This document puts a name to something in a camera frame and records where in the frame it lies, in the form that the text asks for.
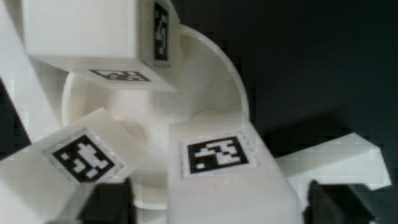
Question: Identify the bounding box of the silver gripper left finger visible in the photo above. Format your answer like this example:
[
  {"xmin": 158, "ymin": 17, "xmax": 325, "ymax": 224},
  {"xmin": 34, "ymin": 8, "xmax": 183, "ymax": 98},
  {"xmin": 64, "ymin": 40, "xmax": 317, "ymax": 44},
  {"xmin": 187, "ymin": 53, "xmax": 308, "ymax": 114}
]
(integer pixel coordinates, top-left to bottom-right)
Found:
[{"xmin": 78, "ymin": 180, "xmax": 137, "ymax": 224}]

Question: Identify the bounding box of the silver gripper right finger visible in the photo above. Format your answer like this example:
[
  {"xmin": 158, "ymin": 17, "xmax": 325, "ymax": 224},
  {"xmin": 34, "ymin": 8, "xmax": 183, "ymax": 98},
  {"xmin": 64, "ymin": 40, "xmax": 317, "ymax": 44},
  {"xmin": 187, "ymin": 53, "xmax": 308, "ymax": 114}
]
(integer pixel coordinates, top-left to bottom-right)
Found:
[{"xmin": 302, "ymin": 181, "xmax": 375, "ymax": 224}]

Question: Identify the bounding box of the white stool leg tagged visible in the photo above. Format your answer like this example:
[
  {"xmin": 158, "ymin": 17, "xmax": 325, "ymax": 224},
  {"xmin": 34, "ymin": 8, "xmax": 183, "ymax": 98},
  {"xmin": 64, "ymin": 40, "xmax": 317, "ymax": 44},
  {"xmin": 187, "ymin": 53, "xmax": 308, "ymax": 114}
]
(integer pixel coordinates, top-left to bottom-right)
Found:
[{"xmin": 0, "ymin": 109, "xmax": 146, "ymax": 224}]

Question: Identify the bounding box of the white stool leg with peg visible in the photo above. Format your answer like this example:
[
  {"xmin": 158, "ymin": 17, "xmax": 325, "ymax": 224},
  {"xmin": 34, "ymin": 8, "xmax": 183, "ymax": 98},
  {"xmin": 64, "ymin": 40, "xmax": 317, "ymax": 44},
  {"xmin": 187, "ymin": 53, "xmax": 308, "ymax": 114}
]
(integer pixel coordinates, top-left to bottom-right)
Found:
[{"xmin": 167, "ymin": 112, "xmax": 304, "ymax": 224}]

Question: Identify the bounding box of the white round stool seat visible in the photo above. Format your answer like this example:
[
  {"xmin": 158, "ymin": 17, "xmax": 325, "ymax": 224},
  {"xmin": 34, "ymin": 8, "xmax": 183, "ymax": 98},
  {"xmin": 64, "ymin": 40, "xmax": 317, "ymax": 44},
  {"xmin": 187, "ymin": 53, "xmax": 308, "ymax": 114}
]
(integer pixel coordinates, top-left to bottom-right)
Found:
[{"xmin": 62, "ymin": 26, "xmax": 249, "ymax": 210}]

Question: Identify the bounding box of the white stool leg block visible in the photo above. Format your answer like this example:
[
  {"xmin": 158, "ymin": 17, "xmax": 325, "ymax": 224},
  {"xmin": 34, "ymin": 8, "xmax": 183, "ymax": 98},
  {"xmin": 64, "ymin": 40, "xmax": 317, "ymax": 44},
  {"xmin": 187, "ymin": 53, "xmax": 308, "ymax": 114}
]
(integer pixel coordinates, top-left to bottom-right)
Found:
[{"xmin": 22, "ymin": 0, "xmax": 180, "ymax": 92}]

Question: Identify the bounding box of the white L-shaped fence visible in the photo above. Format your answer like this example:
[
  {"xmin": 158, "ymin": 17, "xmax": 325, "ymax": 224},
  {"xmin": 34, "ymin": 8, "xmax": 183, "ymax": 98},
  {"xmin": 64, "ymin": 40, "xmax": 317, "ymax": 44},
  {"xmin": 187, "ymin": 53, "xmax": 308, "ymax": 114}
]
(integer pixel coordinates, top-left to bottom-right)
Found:
[{"xmin": 0, "ymin": 0, "xmax": 391, "ymax": 196}]

